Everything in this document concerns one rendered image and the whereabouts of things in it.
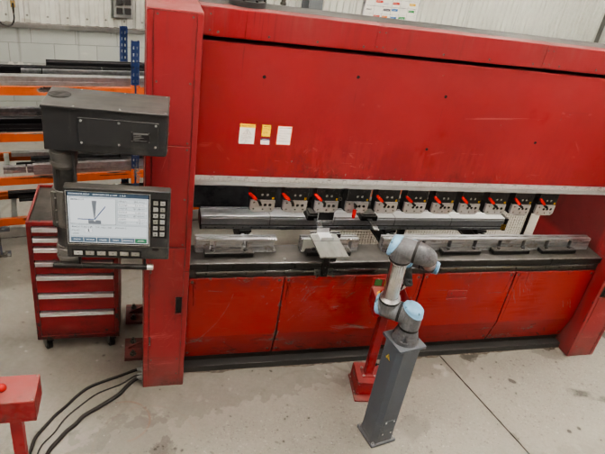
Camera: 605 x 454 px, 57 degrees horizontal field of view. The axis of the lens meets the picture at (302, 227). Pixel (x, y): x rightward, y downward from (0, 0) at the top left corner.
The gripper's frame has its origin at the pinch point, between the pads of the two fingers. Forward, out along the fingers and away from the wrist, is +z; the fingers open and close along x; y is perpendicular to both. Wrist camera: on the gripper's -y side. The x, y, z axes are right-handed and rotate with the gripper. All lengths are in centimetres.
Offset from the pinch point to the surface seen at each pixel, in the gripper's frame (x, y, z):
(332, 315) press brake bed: 33, 18, 42
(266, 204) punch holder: 86, 27, -37
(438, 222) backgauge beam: -44, 72, -5
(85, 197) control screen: 172, -42, -75
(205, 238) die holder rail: 120, 22, -11
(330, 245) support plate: 44, 21, -15
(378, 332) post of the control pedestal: 6.4, -2.8, 34.7
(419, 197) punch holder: -11, 43, -41
